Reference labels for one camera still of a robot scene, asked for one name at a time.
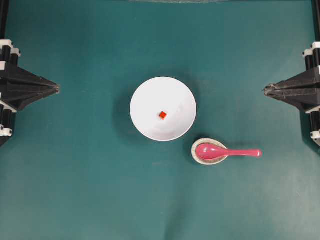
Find black left frame rail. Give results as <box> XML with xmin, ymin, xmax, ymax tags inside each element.
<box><xmin>0</xmin><ymin>0</ymin><xmax>9</xmax><ymax>40</ymax></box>

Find black frame rail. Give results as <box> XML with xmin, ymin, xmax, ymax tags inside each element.
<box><xmin>311</xmin><ymin>0</ymin><xmax>320</xmax><ymax>42</ymax></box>
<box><xmin>0</xmin><ymin>0</ymin><xmax>9</xmax><ymax>40</ymax></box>

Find pink plastic spoon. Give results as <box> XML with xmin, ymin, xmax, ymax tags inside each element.
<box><xmin>195</xmin><ymin>143</ymin><xmax>262</xmax><ymax>160</ymax></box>

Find speckled ceramic spoon rest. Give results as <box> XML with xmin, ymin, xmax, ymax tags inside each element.
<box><xmin>191</xmin><ymin>138</ymin><xmax>227</xmax><ymax>166</ymax></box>

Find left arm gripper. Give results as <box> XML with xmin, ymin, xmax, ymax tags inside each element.
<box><xmin>0</xmin><ymin>39</ymin><xmax>61</xmax><ymax>148</ymax></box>

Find black right frame rail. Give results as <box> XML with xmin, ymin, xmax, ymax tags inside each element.
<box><xmin>311</xmin><ymin>0</ymin><xmax>320</xmax><ymax>42</ymax></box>

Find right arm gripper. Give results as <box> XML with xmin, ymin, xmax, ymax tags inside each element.
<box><xmin>262</xmin><ymin>41</ymin><xmax>320</xmax><ymax>147</ymax></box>

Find green table mat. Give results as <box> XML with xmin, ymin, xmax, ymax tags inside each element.
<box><xmin>0</xmin><ymin>0</ymin><xmax>320</xmax><ymax>240</ymax></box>

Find small red block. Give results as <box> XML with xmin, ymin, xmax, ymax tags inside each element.
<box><xmin>159</xmin><ymin>111</ymin><xmax>167</xmax><ymax>120</ymax></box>

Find white round bowl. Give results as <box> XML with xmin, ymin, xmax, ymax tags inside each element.
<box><xmin>130</xmin><ymin>77</ymin><xmax>197</xmax><ymax>142</ymax></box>

